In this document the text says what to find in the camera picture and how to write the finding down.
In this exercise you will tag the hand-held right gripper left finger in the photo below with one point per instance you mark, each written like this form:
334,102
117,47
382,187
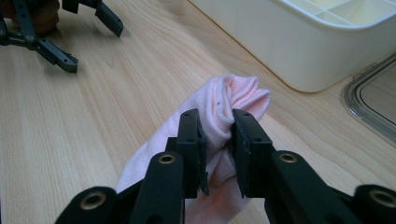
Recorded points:
190,149

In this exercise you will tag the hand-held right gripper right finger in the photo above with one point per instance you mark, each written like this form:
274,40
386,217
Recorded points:
252,152

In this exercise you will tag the pink cloth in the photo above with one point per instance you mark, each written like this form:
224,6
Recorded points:
218,102

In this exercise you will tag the white divided storage box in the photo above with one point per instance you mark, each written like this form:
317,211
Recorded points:
299,46

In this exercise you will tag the clear plastic lid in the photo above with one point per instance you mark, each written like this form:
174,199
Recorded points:
370,96

